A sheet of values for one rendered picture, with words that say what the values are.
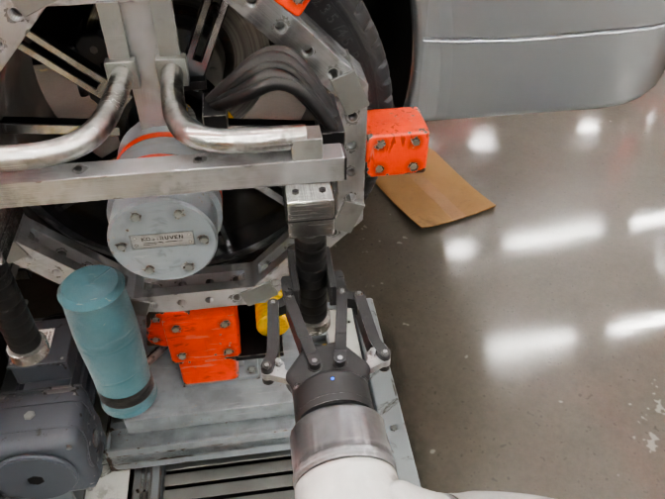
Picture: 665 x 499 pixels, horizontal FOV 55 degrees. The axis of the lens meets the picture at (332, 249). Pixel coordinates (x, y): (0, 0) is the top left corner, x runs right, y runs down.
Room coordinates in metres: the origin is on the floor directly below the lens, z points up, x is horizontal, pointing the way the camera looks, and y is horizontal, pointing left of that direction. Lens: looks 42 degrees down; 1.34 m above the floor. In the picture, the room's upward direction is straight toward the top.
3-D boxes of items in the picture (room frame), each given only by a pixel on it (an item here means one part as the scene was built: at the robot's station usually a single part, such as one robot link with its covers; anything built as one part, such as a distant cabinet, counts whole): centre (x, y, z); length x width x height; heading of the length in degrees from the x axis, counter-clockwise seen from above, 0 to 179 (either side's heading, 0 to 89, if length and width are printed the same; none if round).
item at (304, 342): (0.44, 0.03, 0.83); 0.11 x 0.01 x 0.04; 19
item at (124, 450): (0.91, 0.25, 0.13); 0.50 x 0.36 x 0.10; 98
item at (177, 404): (0.91, 0.25, 0.32); 0.40 x 0.30 x 0.28; 98
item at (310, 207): (0.56, 0.03, 0.93); 0.09 x 0.05 x 0.05; 8
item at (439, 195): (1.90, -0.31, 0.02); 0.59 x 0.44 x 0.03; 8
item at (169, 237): (0.67, 0.22, 0.85); 0.21 x 0.14 x 0.14; 8
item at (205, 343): (0.78, 0.23, 0.48); 0.16 x 0.12 x 0.17; 8
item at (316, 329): (0.53, 0.02, 0.83); 0.04 x 0.04 x 0.16
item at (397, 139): (0.79, -0.09, 0.85); 0.09 x 0.08 x 0.07; 98
